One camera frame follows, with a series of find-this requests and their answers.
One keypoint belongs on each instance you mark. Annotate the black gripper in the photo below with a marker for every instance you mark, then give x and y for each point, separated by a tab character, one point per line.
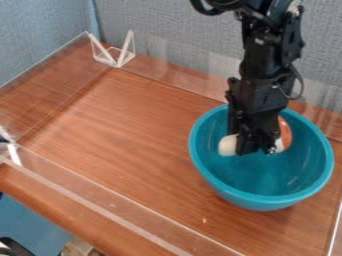
260	93

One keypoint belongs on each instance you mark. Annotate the white mushroom with red cap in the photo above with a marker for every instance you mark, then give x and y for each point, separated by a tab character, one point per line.
228	142

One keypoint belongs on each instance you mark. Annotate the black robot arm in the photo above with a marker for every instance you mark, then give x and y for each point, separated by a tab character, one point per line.
275	17

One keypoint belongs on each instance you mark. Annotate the blue plastic bowl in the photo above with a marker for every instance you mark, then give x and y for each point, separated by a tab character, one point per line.
256	181

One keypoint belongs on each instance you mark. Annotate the clear acrylic back barrier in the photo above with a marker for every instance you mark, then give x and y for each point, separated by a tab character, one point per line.
200	71

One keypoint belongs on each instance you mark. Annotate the clear acrylic barrier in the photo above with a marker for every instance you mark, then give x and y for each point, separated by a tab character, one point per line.
45	179
200	71

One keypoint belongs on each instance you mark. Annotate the clear acrylic front barrier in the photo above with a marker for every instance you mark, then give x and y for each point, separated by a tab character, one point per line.
45	179

